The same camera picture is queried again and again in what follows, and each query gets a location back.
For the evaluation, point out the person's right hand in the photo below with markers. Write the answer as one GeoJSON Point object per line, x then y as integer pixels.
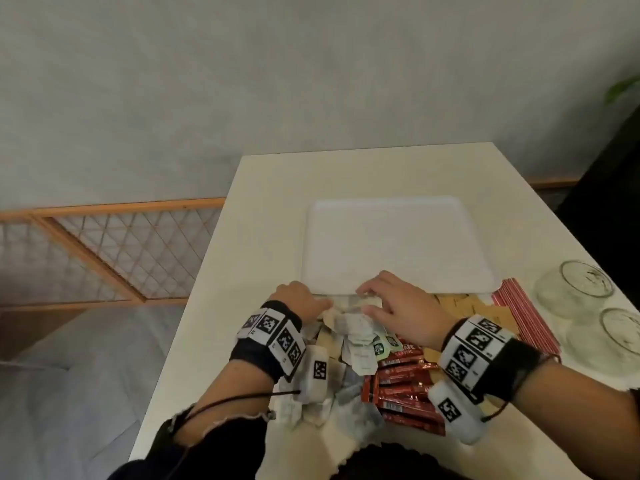
{"type": "Point", "coordinates": [410, 314]}

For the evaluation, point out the person's left hand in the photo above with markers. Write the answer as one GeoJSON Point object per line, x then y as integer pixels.
{"type": "Point", "coordinates": [300, 299]}

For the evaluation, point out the pile of tea bags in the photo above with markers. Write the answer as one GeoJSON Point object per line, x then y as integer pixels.
{"type": "Point", "coordinates": [357, 339]}

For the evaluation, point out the pile of brown sugar packets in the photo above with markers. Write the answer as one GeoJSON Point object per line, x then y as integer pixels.
{"type": "Point", "coordinates": [470, 307]}

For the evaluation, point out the white tray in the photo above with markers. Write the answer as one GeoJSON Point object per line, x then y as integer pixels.
{"type": "Point", "coordinates": [400, 244]}

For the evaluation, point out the pile of red coffee sachets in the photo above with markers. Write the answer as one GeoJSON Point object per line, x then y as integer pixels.
{"type": "Point", "coordinates": [400, 389]}

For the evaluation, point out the red stirrer sticks bundle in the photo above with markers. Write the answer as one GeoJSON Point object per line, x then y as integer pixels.
{"type": "Point", "coordinates": [520, 309]}

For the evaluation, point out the person's left forearm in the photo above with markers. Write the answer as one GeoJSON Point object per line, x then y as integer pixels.
{"type": "Point", "coordinates": [225, 389]}

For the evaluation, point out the person's right forearm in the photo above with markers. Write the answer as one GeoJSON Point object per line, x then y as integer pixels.
{"type": "Point", "coordinates": [575, 419]}

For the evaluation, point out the person's black top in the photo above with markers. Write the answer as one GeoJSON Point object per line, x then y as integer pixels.
{"type": "Point", "coordinates": [225, 454]}

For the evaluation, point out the black left wristband marker tags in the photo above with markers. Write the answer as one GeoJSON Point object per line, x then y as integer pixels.
{"type": "Point", "coordinates": [272, 327]}

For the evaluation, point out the clear glass jar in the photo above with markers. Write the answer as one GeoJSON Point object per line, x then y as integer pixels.
{"type": "Point", "coordinates": [565, 294]}
{"type": "Point", "coordinates": [610, 344]}

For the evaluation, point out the wooden lattice screen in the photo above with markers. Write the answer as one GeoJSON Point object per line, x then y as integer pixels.
{"type": "Point", "coordinates": [125, 207]}

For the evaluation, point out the black furniture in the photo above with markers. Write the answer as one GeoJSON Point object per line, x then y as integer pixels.
{"type": "Point", "coordinates": [610, 204]}

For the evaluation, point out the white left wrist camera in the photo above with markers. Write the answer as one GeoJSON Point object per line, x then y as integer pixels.
{"type": "Point", "coordinates": [317, 374]}

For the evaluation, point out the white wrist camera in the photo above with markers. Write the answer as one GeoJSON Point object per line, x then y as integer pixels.
{"type": "Point", "coordinates": [317, 374]}
{"type": "Point", "coordinates": [455, 412]}

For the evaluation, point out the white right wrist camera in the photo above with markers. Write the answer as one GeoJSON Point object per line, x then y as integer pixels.
{"type": "Point", "coordinates": [455, 412]}

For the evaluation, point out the wooden wall rail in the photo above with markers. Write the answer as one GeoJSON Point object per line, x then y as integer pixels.
{"type": "Point", "coordinates": [550, 183]}

